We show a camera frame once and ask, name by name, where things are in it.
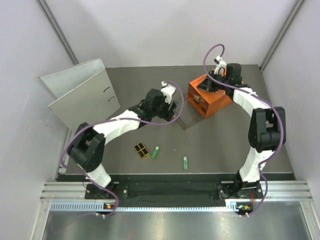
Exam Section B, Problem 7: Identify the orange drawer box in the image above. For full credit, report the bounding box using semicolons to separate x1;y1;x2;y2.
188;74;232;119

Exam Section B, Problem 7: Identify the clear drawer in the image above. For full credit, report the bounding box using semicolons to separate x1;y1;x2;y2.
188;92;208;112
176;93;204;131

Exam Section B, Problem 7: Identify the green tube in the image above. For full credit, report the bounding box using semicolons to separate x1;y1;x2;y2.
151;146;160;159
183;156;189;171

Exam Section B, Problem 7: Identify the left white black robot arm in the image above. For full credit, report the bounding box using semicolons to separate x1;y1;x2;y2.
66;84;178;199

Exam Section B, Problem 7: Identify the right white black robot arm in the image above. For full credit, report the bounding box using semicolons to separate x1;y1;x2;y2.
199;58;286;198

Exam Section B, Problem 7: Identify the black gold eyeshadow palette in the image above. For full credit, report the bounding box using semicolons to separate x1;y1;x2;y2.
134;142;150;159

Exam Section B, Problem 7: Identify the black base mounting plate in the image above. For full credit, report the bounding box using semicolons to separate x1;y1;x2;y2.
84;181;263;201

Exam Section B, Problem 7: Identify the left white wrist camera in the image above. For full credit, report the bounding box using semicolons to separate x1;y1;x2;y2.
160;81;176;104

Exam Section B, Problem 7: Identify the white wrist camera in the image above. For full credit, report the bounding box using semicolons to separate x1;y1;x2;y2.
160;81;176;104
214;55;227;75

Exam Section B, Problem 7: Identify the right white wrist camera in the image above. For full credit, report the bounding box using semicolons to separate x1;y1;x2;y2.
214;55;227;75

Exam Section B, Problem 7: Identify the grey ring binder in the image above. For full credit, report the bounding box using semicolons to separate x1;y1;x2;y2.
39;58;120;135

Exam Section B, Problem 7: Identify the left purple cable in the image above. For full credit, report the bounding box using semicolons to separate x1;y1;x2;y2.
60;80;185;218

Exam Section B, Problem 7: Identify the purple cable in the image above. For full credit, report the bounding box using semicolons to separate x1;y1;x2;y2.
203;43;287;217
60;80;185;218

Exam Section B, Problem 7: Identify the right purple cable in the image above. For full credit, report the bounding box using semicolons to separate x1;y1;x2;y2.
203;43;287;217

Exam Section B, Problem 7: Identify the grey slotted cable duct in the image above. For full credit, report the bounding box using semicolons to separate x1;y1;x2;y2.
50;201;252;214

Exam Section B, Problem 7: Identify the aluminium rail frame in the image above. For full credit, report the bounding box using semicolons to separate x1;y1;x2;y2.
29;127;315;240

